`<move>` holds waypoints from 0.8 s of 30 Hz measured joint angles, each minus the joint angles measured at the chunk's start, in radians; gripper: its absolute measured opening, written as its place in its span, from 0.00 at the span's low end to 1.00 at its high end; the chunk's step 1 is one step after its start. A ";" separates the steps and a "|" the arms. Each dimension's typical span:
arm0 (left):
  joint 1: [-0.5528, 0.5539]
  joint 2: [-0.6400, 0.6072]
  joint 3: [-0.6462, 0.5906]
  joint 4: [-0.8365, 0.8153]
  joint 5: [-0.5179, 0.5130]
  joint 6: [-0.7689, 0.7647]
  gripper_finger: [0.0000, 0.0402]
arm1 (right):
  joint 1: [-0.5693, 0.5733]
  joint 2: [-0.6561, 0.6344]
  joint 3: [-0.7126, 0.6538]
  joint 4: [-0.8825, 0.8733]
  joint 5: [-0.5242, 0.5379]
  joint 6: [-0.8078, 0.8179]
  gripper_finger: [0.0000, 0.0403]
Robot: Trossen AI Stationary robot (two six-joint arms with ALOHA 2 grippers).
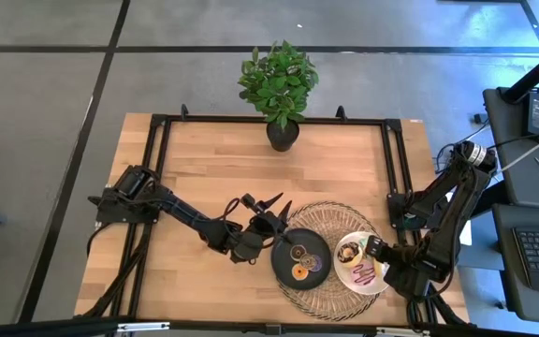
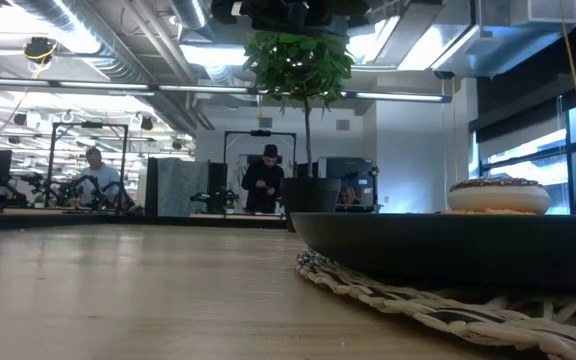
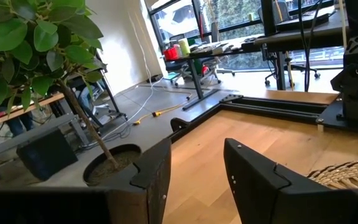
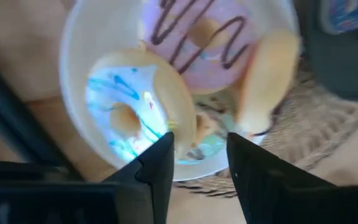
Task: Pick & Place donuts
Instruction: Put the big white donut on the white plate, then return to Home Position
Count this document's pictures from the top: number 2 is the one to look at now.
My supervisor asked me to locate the black framed window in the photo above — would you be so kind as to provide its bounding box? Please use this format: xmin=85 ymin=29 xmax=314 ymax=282
xmin=470 ymin=92 xmax=576 ymax=216

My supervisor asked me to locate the black equipment cabinet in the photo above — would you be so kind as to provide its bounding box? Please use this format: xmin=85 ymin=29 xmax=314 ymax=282
xmin=317 ymin=156 xmax=375 ymax=207

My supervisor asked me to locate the round serving plate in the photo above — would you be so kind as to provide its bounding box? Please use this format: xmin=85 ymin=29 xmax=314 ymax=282
xmin=290 ymin=212 xmax=576 ymax=290

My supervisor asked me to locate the black ceiling cable reel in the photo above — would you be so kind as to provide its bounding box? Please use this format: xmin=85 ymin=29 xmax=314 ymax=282
xmin=21 ymin=35 xmax=59 ymax=64

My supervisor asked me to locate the small green-leaved tree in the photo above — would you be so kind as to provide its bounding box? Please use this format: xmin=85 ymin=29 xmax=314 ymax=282
xmin=242 ymin=30 xmax=355 ymax=179

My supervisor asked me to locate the chocolate sprinkled toy donut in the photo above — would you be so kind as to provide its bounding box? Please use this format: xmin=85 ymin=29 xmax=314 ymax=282
xmin=447 ymin=177 xmax=552 ymax=216

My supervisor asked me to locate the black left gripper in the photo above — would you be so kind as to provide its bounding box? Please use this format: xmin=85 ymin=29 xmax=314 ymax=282
xmin=240 ymin=0 xmax=369 ymax=32

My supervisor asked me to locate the woven straw placemat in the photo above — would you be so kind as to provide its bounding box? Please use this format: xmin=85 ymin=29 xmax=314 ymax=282
xmin=295 ymin=247 xmax=576 ymax=360

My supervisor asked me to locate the long linear ceiling light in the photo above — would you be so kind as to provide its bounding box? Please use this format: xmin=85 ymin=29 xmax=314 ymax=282
xmin=0 ymin=76 xmax=453 ymax=104

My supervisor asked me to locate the grey partition panel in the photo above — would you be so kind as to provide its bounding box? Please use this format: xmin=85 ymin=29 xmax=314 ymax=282
xmin=145 ymin=157 xmax=229 ymax=217

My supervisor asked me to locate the person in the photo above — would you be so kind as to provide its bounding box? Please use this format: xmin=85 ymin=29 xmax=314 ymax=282
xmin=75 ymin=146 xmax=122 ymax=209
xmin=337 ymin=186 xmax=363 ymax=206
xmin=241 ymin=143 xmax=286 ymax=215

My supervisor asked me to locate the black metal rig frame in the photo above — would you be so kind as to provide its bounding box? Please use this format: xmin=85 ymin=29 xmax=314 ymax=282
xmin=45 ymin=121 xmax=130 ymax=209
xmin=223 ymin=129 xmax=298 ymax=176

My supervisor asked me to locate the black plant pot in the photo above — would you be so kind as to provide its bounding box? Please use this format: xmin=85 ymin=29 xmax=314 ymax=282
xmin=280 ymin=176 xmax=343 ymax=233

